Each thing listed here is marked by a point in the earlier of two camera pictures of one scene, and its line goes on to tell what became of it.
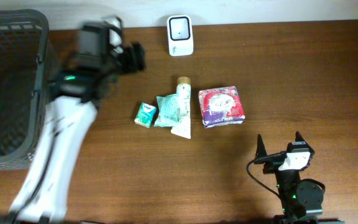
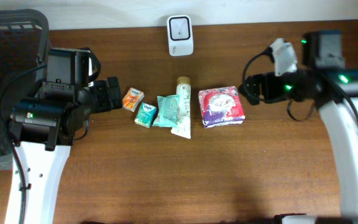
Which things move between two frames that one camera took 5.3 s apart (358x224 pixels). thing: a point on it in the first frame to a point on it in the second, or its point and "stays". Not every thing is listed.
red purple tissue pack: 220,106 stays
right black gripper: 261,150 to 276,94
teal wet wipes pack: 169,112 stays
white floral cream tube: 184,89 stays
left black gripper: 137,59 to 102,87
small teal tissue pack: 145,114 stays
